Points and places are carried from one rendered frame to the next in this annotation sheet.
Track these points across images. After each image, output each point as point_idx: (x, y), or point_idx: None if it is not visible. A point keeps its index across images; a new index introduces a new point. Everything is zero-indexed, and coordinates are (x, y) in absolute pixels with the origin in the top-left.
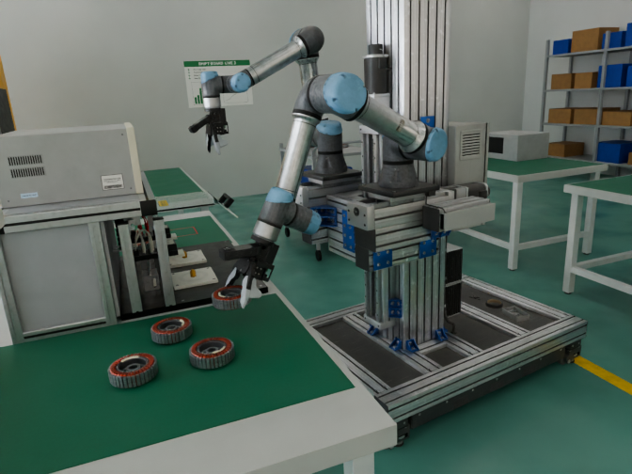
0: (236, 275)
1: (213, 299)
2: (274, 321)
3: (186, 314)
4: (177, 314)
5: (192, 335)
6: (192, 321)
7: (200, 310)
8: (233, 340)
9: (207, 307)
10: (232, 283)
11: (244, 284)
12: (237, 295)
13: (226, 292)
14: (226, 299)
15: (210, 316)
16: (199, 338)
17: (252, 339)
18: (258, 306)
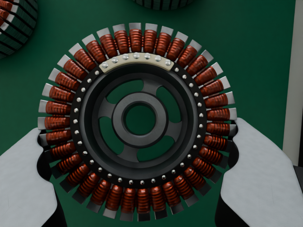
0: (221, 207)
1: (121, 25)
2: (88, 218)
3: (267, 28)
4: (281, 6)
5: (137, 6)
6: (218, 29)
7: (269, 67)
8: (44, 83)
9: (284, 89)
10: (229, 161)
11: (0, 197)
12: (75, 131)
13: (190, 110)
14: (64, 66)
15: (219, 78)
16: (111, 17)
17: (20, 126)
18: (208, 217)
